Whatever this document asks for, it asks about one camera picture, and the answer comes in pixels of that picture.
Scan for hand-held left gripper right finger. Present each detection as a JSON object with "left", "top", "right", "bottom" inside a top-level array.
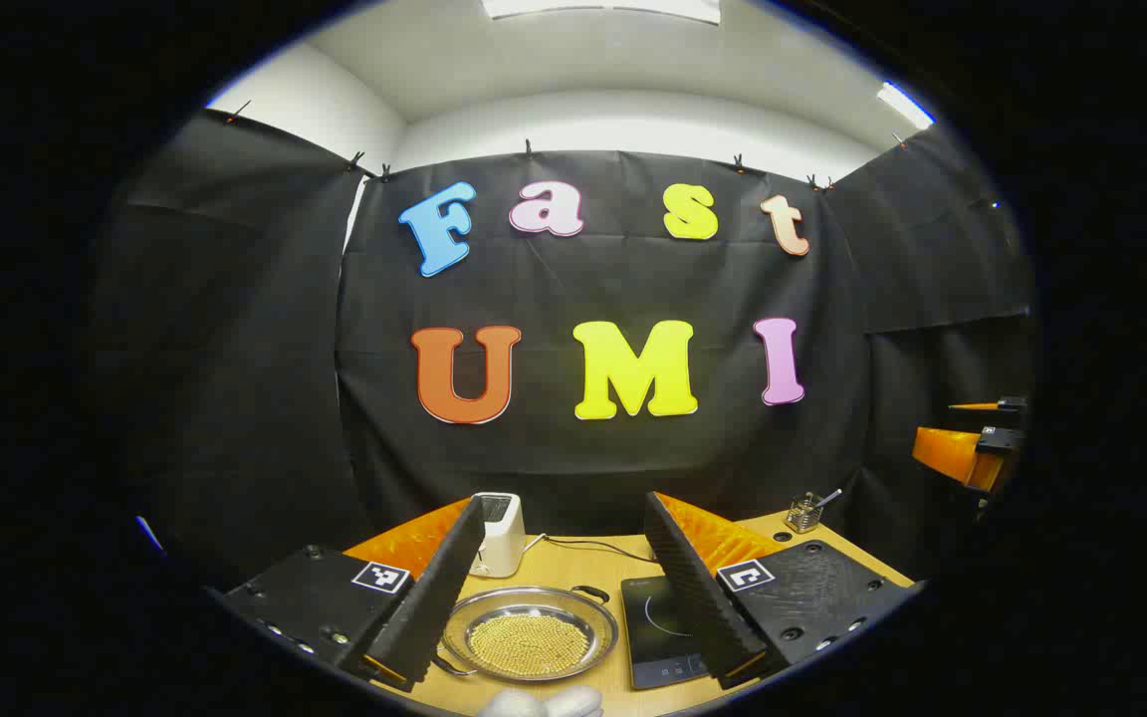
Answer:
[{"left": 643, "top": 491, "right": 918, "bottom": 690}]

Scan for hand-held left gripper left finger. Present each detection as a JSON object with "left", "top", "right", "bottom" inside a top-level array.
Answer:
[{"left": 220, "top": 495, "right": 487, "bottom": 693}]

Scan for black induction cooktop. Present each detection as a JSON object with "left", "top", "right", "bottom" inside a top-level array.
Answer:
[{"left": 620, "top": 575, "right": 724, "bottom": 690}]

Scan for stainless steel pot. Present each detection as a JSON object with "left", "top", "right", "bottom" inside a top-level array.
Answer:
[{"left": 431, "top": 585, "right": 620, "bottom": 683}]

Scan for white toaster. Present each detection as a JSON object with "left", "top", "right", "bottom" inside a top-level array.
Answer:
[{"left": 469, "top": 492, "right": 527, "bottom": 579}]

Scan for pile of soybeans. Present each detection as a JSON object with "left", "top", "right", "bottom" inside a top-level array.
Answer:
[{"left": 469, "top": 609, "right": 591, "bottom": 676}]

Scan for ceiling light panel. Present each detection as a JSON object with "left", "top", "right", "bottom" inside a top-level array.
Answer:
[
  {"left": 482, "top": 0, "right": 722, "bottom": 24},
  {"left": 877, "top": 82, "right": 935, "bottom": 130}
]

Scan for row of backdrop clips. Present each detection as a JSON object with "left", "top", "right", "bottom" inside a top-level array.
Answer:
[{"left": 225, "top": 98, "right": 908, "bottom": 192}]

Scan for black power cable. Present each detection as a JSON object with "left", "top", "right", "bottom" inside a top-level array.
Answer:
[{"left": 542, "top": 536, "right": 656, "bottom": 564}]

